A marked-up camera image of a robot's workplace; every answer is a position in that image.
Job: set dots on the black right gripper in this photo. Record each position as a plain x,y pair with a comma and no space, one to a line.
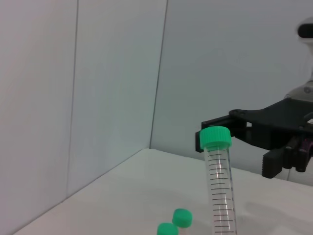
276,122

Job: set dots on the clear test tube green cap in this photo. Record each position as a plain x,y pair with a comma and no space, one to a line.
167,229
182,218
215,138

